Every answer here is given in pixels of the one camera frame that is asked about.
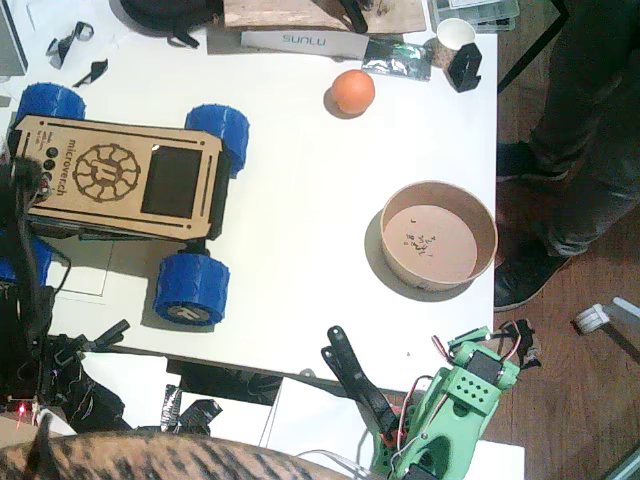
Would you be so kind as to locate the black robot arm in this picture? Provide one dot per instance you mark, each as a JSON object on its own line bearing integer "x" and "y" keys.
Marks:
{"x": 25, "y": 310}

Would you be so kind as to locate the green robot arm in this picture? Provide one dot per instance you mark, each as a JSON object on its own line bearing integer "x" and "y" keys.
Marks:
{"x": 445, "y": 435}

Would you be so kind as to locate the wooden microrover body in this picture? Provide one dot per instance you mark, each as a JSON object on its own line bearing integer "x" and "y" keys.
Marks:
{"x": 125, "y": 175}

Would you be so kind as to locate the black spring clamp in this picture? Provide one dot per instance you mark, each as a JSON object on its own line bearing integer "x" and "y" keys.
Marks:
{"x": 360, "y": 375}

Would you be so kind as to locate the dark shoe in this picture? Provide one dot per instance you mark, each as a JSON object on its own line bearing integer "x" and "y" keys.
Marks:
{"x": 525, "y": 280}
{"x": 520, "y": 160}

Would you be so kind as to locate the white paper sheet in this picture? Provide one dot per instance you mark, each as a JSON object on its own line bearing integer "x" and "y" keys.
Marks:
{"x": 82, "y": 285}

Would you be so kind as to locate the white furniture foot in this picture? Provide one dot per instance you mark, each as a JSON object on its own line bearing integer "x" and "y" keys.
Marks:
{"x": 592, "y": 320}

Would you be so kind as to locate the grey device housing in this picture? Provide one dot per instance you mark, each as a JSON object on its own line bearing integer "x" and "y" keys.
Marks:
{"x": 10, "y": 40}

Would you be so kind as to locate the brown paper bowl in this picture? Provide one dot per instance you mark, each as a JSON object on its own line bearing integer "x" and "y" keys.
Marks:
{"x": 430, "y": 240}

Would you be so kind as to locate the black table clamp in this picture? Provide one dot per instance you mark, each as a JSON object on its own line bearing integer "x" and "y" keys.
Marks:
{"x": 107, "y": 335}

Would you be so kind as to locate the black bag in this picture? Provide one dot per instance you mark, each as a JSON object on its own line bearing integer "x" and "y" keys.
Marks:
{"x": 165, "y": 12}

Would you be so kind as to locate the black foil packet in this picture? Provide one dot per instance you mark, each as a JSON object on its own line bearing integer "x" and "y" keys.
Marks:
{"x": 202, "y": 415}
{"x": 171, "y": 407}

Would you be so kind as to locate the grey trousers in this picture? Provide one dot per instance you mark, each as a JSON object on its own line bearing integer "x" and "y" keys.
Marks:
{"x": 590, "y": 125}

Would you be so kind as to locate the brown black striped fabric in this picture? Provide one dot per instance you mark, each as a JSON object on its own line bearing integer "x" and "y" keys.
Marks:
{"x": 150, "y": 457}

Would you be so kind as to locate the rough wooden board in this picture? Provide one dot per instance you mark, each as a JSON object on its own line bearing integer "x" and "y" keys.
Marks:
{"x": 280, "y": 15}

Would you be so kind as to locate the white SUNLU box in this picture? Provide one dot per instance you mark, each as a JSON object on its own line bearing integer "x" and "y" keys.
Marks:
{"x": 305, "y": 42}

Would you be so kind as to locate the orange ball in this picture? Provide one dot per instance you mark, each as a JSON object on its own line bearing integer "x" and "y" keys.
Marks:
{"x": 352, "y": 92}

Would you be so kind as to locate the silver foil bag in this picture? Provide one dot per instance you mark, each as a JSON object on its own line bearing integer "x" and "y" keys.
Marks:
{"x": 397, "y": 60}

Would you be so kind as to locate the white paper cup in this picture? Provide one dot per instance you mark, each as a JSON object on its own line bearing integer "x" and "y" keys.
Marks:
{"x": 452, "y": 32}

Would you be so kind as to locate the clear plastic organizer box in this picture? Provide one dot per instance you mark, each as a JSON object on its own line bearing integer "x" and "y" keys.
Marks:
{"x": 475, "y": 12}

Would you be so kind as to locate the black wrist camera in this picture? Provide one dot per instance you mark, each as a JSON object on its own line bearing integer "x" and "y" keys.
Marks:
{"x": 527, "y": 345}

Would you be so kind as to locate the grey table bracket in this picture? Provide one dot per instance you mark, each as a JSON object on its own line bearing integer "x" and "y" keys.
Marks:
{"x": 307, "y": 372}

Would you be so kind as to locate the black printed plastic bracket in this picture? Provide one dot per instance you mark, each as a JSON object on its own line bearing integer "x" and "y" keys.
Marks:
{"x": 465, "y": 67}

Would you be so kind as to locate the black metal frame bar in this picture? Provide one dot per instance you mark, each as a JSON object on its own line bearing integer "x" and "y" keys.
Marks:
{"x": 535, "y": 47}

